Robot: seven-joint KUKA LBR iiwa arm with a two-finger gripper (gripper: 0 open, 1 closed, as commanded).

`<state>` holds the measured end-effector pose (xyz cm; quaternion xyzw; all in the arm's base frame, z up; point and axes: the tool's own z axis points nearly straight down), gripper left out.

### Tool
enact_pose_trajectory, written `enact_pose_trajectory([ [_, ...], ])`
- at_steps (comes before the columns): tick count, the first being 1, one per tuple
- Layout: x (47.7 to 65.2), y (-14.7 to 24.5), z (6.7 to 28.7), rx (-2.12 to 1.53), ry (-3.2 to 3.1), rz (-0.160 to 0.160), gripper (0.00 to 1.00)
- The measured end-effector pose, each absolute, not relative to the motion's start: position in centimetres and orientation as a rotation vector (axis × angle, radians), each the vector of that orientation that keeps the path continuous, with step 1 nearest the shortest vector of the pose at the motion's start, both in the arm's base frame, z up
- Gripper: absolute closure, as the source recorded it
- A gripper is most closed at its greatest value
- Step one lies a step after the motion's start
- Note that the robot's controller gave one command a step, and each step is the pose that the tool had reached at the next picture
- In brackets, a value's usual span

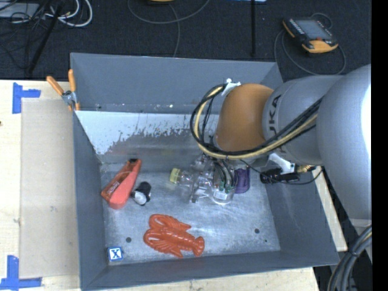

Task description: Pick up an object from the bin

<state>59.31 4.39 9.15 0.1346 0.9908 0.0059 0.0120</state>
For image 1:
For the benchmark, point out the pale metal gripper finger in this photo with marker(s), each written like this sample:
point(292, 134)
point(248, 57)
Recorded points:
point(201, 183)
point(198, 196)

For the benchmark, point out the purple cup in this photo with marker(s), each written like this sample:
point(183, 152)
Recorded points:
point(243, 180)

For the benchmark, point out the red toy lobster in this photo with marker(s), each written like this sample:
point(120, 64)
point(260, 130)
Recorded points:
point(172, 236)

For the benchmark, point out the black and white toy penguin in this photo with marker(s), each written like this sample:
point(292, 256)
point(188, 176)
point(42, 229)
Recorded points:
point(142, 192)

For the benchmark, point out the orange plastic hand tool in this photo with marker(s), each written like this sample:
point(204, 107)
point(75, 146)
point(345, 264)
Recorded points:
point(121, 186)

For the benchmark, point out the grey metal bin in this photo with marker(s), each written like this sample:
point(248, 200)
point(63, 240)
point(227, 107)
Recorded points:
point(169, 83)

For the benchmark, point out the white block with blue X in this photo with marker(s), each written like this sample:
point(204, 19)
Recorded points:
point(115, 253)

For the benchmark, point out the pale wood board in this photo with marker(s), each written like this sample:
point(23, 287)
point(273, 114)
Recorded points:
point(45, 177)

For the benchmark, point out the black cylinder on white bracket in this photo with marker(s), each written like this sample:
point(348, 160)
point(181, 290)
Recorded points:
point(277, 174)

